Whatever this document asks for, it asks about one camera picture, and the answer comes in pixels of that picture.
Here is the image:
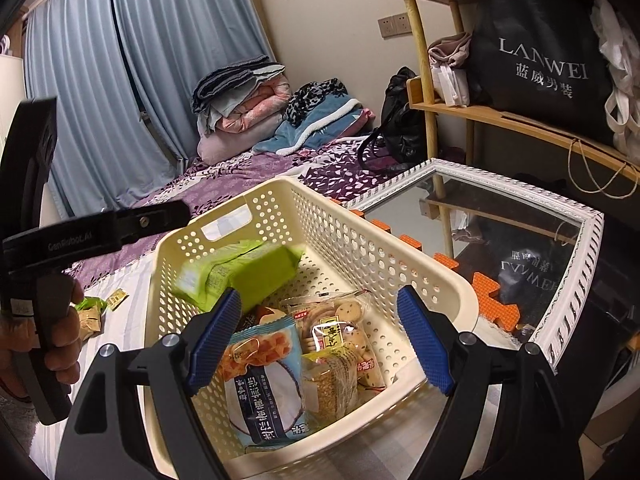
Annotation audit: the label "blue fleece blanket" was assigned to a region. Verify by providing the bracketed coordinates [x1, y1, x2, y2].
[252, 92, 376, 157]

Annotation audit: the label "black leather handbag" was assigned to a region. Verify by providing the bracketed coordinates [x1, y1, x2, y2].
[357, 65, 429, 174]

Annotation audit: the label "beige wall socket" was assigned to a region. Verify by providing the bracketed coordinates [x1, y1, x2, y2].
[377, 11, 414, 39]

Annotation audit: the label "rope bag handle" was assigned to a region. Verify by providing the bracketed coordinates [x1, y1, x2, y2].
[567, 137, 639, 199]

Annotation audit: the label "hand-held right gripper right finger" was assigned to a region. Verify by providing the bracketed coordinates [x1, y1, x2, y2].
[396, 285, 576, 480]

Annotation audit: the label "purple floral bedsheet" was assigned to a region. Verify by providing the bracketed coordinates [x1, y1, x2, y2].
[60, 134, 432, 292]

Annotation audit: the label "white folded cloth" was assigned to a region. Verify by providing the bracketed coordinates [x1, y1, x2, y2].
[432, 62, 471, 109]

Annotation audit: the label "cream perforated plastic basket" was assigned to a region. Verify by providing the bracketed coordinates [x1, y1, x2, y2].
[144, 176, 484, 479]

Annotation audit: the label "white cloth tote bags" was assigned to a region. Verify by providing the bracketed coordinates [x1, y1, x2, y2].
[590, 0, 640, 154]

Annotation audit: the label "pink folded quilt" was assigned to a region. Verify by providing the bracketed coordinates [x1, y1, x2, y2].
[217, 77, 293, 134]

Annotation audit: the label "yellow sesame snack packet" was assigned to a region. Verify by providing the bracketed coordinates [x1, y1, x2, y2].
[300, 349, 362, 429]

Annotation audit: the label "black tote bag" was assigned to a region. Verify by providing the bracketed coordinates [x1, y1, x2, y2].
[467, 0, 616, 149]

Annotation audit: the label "clear round cookie packet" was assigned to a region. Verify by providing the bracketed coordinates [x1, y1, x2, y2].
[279, 292, 379, 397]

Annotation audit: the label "pink folded clothing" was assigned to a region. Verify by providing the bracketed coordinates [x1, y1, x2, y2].
[428, 31, 474, 69]

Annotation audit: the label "lavender pillow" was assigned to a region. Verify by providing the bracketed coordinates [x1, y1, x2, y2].
[196, 112, 286, 166]

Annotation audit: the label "blue coconut snack packet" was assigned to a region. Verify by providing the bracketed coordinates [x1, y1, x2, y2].
[222, 320, 307, 449]

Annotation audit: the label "person's left hand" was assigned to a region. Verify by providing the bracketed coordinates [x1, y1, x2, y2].
[0, 276, 85, 402]

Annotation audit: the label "grey-green folded cloth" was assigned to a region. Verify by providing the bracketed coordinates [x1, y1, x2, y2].
[197, 97, 242, 136]

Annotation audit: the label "blue curtain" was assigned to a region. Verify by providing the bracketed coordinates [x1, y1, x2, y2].
[110, 0, 281, 172]
[22, 0, 189, 222]

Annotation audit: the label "white wardrobe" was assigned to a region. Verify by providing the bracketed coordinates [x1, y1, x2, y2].
[0, 54, 27, 162]

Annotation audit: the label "dark striped folded blanket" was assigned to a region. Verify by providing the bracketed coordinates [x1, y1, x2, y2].
[192, 54, 286, 112]

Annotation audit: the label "orange foam puzzle mat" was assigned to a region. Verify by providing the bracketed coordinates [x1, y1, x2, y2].
[332, 198, 522, 334]

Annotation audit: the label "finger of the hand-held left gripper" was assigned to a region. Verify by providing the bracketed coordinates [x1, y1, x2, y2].
[116, 200, 192, 247]

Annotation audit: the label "white framed mirror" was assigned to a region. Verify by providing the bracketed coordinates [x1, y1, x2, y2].
[345, 158, 606, 377]

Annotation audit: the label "large green biscuit packet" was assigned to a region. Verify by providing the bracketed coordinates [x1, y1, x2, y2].
[174, 240, 306, 314]

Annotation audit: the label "leopard print scarf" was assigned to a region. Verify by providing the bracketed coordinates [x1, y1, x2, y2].
[284, 78, 349, 126]

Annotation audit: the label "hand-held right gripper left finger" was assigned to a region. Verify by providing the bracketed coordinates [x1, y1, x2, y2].
[62, 287, 243, 480]

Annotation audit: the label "wooden shelf rack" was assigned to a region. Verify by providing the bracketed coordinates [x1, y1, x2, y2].
[378, 0, 640, 361]

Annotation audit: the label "tan snack packet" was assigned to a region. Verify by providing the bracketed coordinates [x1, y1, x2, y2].
[75, 307, 105, 344]

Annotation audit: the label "red-brown snack packet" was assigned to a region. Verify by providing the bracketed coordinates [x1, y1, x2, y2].
[242, 304, 290, 332]

